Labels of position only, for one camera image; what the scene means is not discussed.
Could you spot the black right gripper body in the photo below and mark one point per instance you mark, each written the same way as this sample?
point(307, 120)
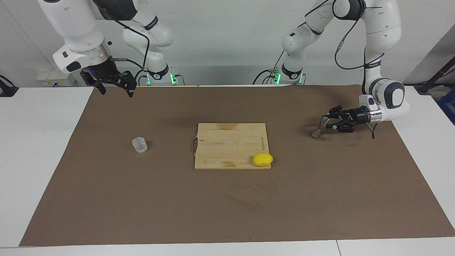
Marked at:
point(105, 72)

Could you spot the white wall power strip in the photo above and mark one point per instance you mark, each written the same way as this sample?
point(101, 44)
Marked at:
point(53, 78)

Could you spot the wooden cutting board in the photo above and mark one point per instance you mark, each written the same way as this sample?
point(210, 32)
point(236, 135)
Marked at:
point(227, 145)

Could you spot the clear plastic measuring cup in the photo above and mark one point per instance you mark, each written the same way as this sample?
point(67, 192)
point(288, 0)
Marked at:
point(140, 145)

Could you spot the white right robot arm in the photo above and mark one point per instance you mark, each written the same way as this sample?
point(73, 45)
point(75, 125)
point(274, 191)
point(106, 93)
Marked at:
point(80, 28)

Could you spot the brown paper table mat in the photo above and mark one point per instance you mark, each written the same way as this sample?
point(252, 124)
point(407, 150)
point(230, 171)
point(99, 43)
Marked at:
point(227, 206)

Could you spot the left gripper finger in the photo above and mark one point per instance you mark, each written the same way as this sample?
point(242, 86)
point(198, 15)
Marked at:
point(344, 127)
point(336, 111)

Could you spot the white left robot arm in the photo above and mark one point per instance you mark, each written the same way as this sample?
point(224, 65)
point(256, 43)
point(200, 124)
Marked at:
point(384, 32)

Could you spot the yellow lemon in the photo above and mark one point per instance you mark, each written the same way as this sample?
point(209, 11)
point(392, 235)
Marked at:
point(263, 159)

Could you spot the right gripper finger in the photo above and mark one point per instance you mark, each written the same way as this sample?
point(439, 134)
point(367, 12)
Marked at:
point(101, 86)
point(130, 90)

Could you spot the metal double jigger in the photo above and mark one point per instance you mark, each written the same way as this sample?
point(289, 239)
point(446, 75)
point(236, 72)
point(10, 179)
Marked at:
point(315, 134)

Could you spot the black stand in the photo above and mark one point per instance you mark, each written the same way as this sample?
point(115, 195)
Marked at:
point(432, 80)

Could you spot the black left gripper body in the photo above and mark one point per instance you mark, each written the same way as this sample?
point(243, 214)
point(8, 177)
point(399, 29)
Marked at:
point(355, 115)

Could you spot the blue crate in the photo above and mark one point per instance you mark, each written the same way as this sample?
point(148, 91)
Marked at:
point(448, 105)

